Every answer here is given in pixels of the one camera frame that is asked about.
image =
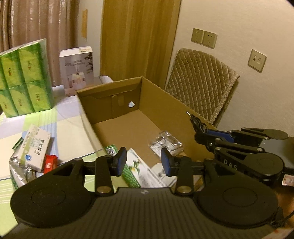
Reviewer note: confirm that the silver green foil pouch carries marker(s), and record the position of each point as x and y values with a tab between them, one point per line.
20	174

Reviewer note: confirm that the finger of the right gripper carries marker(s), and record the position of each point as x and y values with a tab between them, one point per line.
257	133
236	140

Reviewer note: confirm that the brown curtain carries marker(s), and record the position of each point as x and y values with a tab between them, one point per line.
27	21

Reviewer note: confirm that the white humidifier box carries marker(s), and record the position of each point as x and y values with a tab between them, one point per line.
76	69

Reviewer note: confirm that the green tissue multipack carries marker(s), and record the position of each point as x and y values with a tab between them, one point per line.
25	79

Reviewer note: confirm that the wall socket plate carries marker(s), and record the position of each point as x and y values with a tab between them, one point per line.
257	60

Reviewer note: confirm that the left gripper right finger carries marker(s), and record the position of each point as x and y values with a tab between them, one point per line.
181	167

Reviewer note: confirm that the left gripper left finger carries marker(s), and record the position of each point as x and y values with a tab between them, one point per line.
105	168

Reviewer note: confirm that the white item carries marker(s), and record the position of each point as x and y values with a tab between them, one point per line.
165	139

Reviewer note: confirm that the wooden door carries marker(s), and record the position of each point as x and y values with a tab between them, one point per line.
137	39

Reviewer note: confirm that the white green tablets box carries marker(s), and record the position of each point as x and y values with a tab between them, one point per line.
33	148

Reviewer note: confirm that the white blue ointment box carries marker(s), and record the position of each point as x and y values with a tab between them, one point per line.
137	174

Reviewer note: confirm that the large cardboard box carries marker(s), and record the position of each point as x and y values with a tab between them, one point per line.
131	113

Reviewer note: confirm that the green white medicine box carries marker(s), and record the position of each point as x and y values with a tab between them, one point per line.
111	150

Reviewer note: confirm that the red candy wrapper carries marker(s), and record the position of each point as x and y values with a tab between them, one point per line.
50	163

